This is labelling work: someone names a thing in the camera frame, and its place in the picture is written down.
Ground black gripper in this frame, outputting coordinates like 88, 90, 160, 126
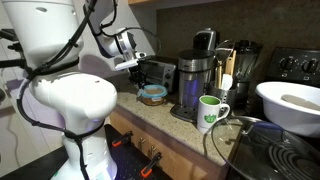
129, 64, 146, 87

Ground round lunchbox with teal lid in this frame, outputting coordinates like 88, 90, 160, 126
138, 84, 167, 106

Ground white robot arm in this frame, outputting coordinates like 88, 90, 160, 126
1, 0, 139, 180

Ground silver toaster oven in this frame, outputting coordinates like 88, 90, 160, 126
141, 56, 177, 93

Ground silver black coffee maker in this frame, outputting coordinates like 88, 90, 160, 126
169, 48, 216, 123

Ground orange black clamp rear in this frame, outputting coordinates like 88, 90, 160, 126
112, 131, 133, 147

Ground orange black clamp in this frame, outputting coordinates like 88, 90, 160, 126
140, 152, 162, 178
112, 131, 133, 147

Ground white mug green logo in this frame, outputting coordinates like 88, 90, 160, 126
197, 95, 230, 134

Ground metal strainer ladle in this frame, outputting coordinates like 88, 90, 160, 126
214, 40, 235, 88

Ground white spatula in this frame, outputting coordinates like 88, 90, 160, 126
221, 74, 233, 90

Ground metal utensil holder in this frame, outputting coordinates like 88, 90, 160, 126
209, 81, 237, 108

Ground wooden spoon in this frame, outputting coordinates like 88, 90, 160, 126
225, 51, 237, 75

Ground orange black clamp front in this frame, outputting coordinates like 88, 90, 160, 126
140, 152, 162, 178

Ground wooden cabinet drawers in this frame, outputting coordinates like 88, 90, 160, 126
109, 105, 231, 180

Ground black blender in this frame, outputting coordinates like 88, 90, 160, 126
234, 40, 263, 107

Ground glass pot lid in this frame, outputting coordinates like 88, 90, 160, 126
211, 116, 320, 180

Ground black stove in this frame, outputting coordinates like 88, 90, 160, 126
265, 47, 320, 87

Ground white mixing bowl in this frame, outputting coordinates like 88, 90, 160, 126
255, 82, 320, 138

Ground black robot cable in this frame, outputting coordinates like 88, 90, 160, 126
15, 0, 162, 180

